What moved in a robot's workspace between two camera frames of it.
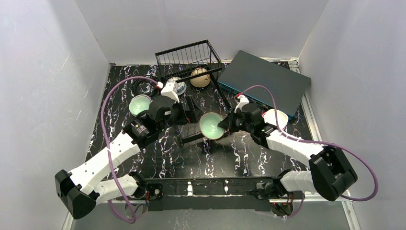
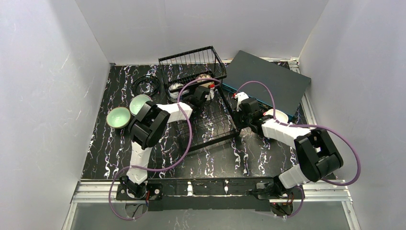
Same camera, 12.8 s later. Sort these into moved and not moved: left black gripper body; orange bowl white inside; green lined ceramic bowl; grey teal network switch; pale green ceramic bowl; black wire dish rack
Moved: pale green ceramic bowl; left black gripper body; black wire dish rack
Not moved: green lined ceramic bowl; orange bowl white inside; grey teal network switch
